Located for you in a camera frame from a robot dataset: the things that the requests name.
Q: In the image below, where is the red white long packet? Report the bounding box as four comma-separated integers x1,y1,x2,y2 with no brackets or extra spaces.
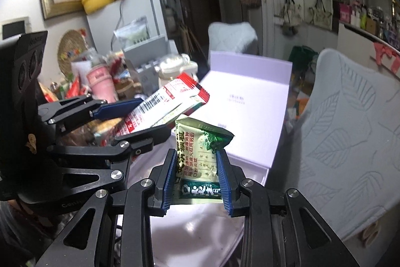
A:
112,73,210,137

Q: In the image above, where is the pink cup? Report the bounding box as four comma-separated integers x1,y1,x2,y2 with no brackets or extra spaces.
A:
86,64,118,103

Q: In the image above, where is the woven round fan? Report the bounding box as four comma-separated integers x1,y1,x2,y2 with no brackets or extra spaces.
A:
57,29,89,76

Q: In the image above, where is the white open carton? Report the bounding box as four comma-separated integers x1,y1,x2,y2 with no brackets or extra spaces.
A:
123,35,178,90

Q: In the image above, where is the white ceramic jar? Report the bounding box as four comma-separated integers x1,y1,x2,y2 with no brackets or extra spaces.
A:
155,54,198,80

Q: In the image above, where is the white refrigerator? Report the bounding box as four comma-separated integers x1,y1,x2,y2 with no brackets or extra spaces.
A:
87,0,168,55

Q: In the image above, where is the lavender gift box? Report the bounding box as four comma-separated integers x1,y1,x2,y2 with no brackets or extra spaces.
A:
127,49,294,267

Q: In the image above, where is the leaf-pattern covered chair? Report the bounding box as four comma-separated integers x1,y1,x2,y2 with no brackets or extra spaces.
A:
292,49,399,239

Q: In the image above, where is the hanging tote bag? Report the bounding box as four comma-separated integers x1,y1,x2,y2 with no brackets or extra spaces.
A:
281,0,303,37

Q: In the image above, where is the white cabinet counter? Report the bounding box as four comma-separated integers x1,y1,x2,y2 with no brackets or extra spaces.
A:
337,22,399,80

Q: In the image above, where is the pink ribbon bow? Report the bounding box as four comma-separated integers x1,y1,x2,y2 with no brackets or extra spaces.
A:
373,43,400,75

